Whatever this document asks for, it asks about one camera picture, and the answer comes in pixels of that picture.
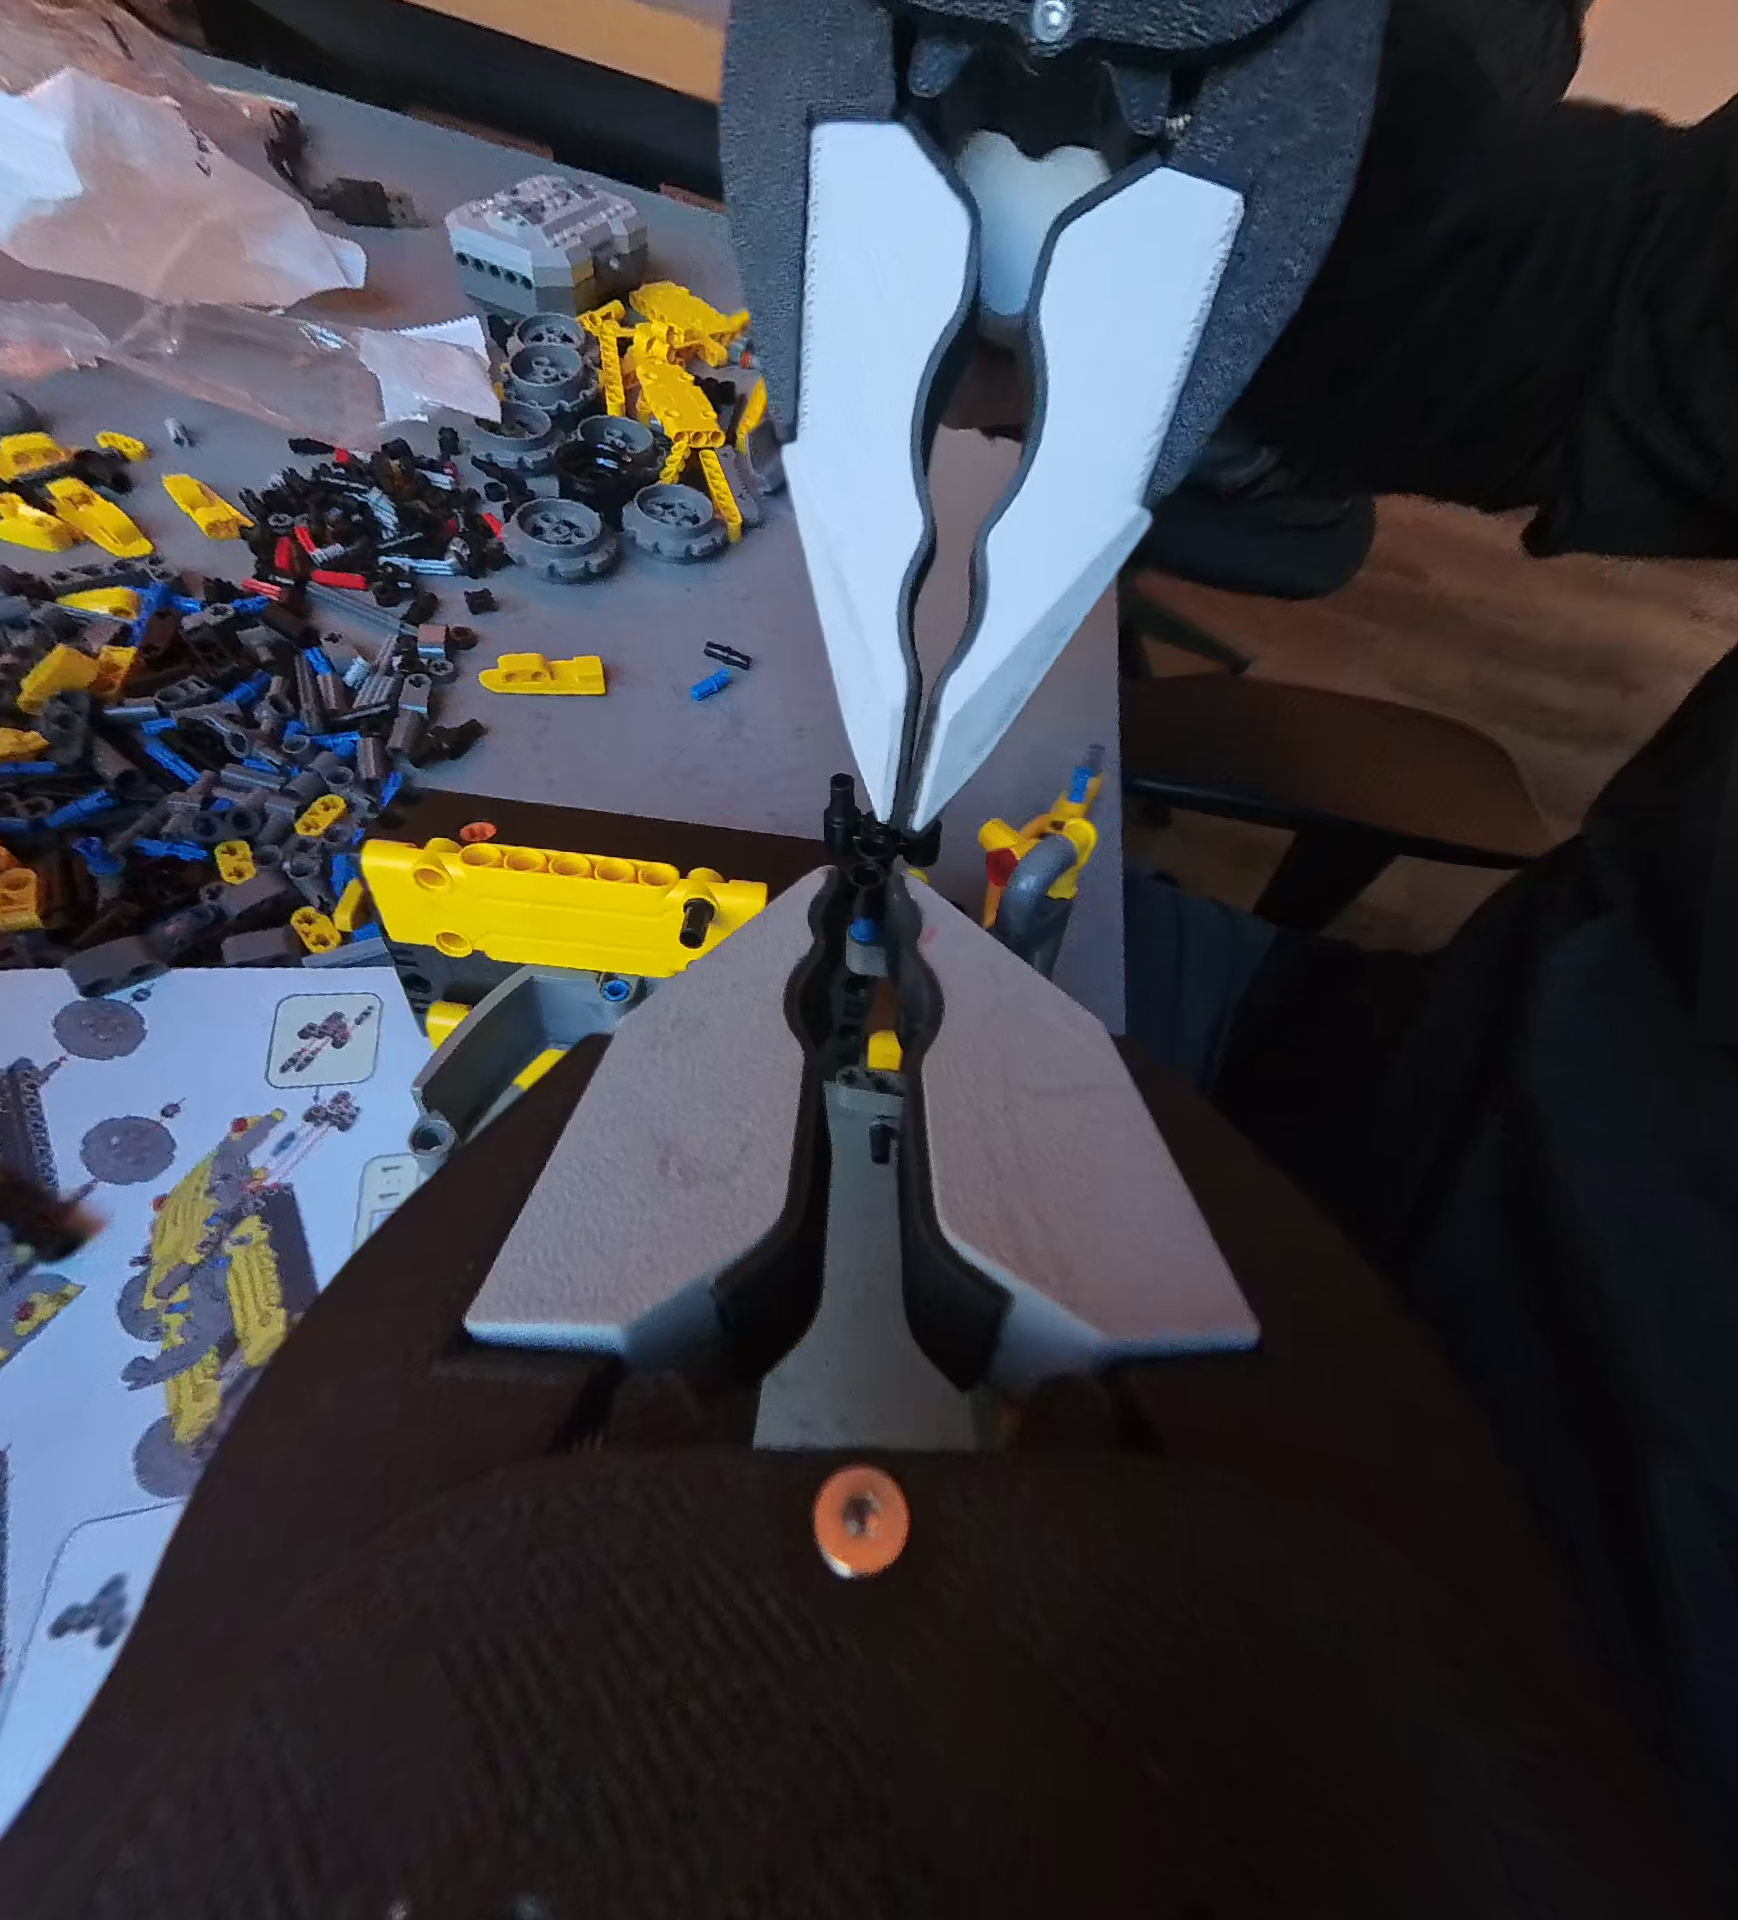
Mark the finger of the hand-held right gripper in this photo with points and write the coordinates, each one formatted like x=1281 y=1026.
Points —
x=862 y=375
x=1110 y=390

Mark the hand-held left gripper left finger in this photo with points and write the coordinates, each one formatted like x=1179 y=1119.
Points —
x=629 y=1199

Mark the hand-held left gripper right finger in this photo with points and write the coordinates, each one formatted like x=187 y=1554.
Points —
x=1079 y=1199

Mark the yellow black toy vehicle model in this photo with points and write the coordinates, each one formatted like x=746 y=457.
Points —
x=556 y=900

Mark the small black connector piece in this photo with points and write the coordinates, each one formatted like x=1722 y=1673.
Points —
x=857 y=840

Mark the person's right forearm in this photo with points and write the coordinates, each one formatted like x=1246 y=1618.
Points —
x=1559 y=301

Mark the grey desk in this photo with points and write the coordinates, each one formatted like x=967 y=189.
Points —
x=629 y=720

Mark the pile of yellow beams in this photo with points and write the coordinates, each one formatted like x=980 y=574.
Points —
x=674 y=396

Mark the group of grey toothed wheels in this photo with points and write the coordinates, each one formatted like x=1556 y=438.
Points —
x=562 y=534

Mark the grey battery hub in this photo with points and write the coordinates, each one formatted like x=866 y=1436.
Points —
x=540 y=224

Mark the brown wooden stool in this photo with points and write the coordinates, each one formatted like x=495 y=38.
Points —
x=1334 y=765

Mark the yellow panel piece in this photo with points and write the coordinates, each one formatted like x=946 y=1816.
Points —
x=540 y=675

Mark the white instruction booklet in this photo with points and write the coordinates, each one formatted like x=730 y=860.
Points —
x=209 y=1050

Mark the person's dark clothed body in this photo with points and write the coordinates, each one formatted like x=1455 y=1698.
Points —
x=1559 y=1199

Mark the pile of black red pins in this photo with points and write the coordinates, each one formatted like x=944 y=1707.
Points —
x=358 y=518

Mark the dark brick motor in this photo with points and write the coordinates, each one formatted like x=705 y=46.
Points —
x=358 y=195

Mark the pile of mixed brick parts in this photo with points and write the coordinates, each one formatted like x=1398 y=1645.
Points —
x=134 y=750

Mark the scattered yellow curved panels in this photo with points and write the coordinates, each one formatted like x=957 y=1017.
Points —
x=96 y=518

